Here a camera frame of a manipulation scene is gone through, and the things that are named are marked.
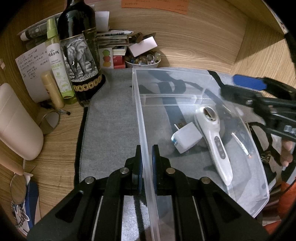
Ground white power adapter plug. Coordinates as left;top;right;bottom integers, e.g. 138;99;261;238
171;122;203;154

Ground small white pen stick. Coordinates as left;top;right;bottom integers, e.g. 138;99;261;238
231;132;253;159

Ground white handheld massager device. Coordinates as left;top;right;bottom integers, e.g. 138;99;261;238
194;106;233;186

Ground clear plastic storage bin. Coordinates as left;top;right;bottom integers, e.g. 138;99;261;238
132;68;269;240

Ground person's right hand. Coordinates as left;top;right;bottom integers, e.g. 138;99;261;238
280;140;293;167

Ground grey rug with black letters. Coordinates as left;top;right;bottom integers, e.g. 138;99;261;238
75;69;275;217

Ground white bowl of beads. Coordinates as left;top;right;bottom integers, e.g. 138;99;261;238
124;51;162;68

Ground red small box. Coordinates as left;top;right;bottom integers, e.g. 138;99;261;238
113;55;125;69

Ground black pen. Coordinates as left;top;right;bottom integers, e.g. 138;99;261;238
40;103;71;115

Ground white card box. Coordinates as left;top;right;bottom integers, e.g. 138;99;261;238
128;36;158;57

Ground fruit picture card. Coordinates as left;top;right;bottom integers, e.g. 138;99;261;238
99;48;113;69

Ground cream plastic case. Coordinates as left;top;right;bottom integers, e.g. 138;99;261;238
1;83;44;161

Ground blue white booklet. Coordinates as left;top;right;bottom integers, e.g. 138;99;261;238
13;181;41;236

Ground beige lip balm tube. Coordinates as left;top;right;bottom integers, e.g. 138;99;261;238
41;71;65;108

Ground green spray bottle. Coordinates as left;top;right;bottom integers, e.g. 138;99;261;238
45;18;77;104

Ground stack of papers and cards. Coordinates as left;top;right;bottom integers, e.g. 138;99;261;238
96;30;133;56

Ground white handwritten paper note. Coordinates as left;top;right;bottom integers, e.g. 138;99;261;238
15;43;51;103

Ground dark wine bottle elephant label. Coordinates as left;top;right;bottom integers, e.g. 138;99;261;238
57;1;106;107

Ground white marker tube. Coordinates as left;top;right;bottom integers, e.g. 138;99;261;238
18;17;59;41

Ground round wire eyeglasses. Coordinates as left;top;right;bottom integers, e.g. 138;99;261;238
10;165;36;205

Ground beaded bracelet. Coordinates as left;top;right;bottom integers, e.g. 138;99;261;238
10;200;31;230

